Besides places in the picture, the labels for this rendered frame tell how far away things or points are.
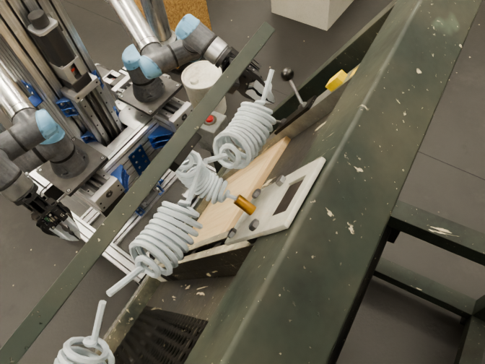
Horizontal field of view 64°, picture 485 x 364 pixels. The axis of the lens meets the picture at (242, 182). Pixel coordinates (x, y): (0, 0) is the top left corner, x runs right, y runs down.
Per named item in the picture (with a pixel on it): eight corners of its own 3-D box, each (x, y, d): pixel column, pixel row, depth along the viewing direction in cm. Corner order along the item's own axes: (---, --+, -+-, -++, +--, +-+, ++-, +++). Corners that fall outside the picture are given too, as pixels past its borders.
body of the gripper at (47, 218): (52, 236, 104) (16, 206, 97) (42, 228, 110) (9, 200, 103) (73, 214, 107) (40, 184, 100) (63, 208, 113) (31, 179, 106)
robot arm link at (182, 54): (167, 50, 131) (167, 38, 120) (196, 37, 133) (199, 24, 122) (177, 71, 131) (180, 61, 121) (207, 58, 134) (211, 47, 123)
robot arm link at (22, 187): (-5, 189, 101) (20, 167, 104) (9, 201, 104) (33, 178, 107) (1, 194, 95) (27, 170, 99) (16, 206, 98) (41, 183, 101)
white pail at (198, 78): (208, 89, 328) (197, 42, 289) (237, 102, 317) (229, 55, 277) (184, 113, 316) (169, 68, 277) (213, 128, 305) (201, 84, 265)
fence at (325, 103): (233, 174, 173) (226, 169, 172) (384, 66, 88) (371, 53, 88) (227, 183, 171) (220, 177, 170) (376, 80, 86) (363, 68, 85)
